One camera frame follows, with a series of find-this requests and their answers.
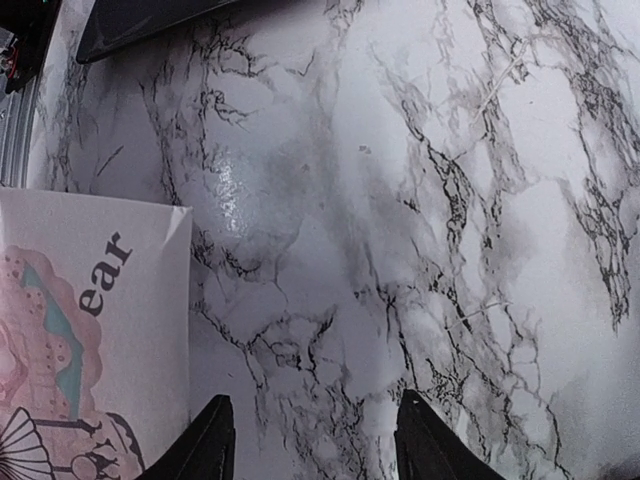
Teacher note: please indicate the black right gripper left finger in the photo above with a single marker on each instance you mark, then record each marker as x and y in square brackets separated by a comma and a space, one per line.
[205, 450]

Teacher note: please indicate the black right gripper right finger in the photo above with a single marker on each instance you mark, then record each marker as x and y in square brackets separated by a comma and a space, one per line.
[427, 449]

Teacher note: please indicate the white paper takeout bag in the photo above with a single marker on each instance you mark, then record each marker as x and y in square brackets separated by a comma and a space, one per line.
[94, 334]

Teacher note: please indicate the black floral tray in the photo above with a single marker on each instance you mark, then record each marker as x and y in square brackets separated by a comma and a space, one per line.
[113, 26]

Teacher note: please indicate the aluminium table edge rail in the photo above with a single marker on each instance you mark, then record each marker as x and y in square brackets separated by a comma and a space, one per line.
[17, 117]

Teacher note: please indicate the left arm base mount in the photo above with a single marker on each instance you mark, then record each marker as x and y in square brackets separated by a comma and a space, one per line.
[30, 25]

